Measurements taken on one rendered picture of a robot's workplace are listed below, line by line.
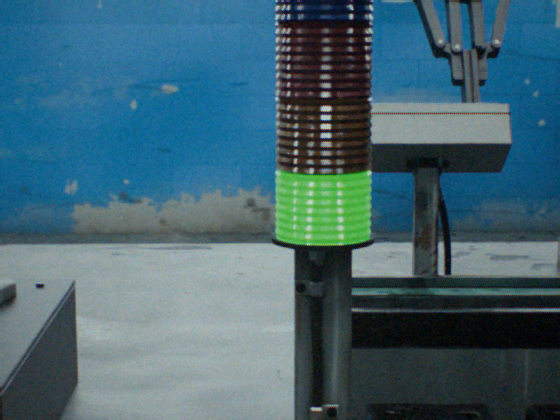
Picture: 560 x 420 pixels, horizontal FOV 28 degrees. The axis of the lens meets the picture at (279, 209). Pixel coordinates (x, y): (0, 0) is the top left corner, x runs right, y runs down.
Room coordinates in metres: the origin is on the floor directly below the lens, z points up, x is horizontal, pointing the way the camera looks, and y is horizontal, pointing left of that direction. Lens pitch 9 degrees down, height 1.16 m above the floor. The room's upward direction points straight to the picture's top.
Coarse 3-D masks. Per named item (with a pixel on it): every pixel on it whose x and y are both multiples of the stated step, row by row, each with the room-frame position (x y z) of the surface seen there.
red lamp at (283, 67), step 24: (288, 24) 0.67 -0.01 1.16; (312, 24) 0.66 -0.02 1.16; (336, 24) 0.66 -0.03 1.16; (360, 24) 0.67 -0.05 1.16; (288, 48) 0.67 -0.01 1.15; (312, 48) 0.66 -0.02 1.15; (336, 48) 0.66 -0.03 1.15; (360, 48) 0.67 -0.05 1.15; (288, 72) 0.67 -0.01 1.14; (312, 72) 0.66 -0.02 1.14; (336, 72) 0.66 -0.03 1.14; (360, 72) 0.67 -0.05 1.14; (288, 96) 0.67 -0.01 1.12; (312, 96) 0.66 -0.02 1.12; (336, 96) 0.66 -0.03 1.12; (360, 96) 0.67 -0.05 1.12
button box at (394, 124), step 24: (384, 120) 1.19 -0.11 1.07; (408, 120) 1.19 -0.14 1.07; (432, 120) 1.19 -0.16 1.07; (456, 120) 1.19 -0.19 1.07; (480, 120) 1.19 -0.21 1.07; (504, 120) 1.19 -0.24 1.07; (384, 144) 1.18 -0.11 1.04; (408, 144) 1.18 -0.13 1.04; (432, 144) 1.18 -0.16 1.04; (456, 144) 1.18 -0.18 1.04; (480, 144) 1.18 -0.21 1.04; (504, 144) 1.18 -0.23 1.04; (384, 168) 1.22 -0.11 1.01; (408, 168) 1.22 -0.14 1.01; (456, 168) 1.22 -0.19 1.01; (480, 168) 1.22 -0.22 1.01
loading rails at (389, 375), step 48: (384, 288) 1.05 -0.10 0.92; (432, 288) 1.05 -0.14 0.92; (480, 288) 1.05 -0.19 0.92; (528, 288) 1.05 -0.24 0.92; (384, 336) 0.92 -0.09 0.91; (432, 336) 0.92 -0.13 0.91; (480, 336) 0.92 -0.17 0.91; (528, 336) 0.92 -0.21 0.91; (384, 384) 0.92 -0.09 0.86; (432, 384) 0.92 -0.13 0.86; (480, 384) 0.92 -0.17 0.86; (528, 384) 0.92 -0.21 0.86
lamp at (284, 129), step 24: (288, 120) 0.67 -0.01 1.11; (312, 120) 0.66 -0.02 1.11; (336, 120) 0.66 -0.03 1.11; (360, 120) 0.67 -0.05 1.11; (288, 144) 0.67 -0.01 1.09; (312, 144) 0.66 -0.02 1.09; (336, 144) 0.66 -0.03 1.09; (360, 144) 0.67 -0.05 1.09; (288, 168) 0.67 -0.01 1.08; (312, 168) 0.66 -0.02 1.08; (336, 168) 0.66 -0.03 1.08; (360, 168) 0.67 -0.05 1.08
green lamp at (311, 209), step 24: (288, 192) 0.67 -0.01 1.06; (312, 192) 0.66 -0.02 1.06; (336, 192) 0.66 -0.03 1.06; (360, 192) 0.67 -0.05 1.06; (288, 216) 0.67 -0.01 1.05; (312, 216) 0.66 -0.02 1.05; (336, 216) 0.66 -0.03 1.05; (360, 216) 0.67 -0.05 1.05; (288, 240) 0.67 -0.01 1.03; (312, 240) 0.66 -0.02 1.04; (336, 240) 0.66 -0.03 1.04; (360, 240) 0.67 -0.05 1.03
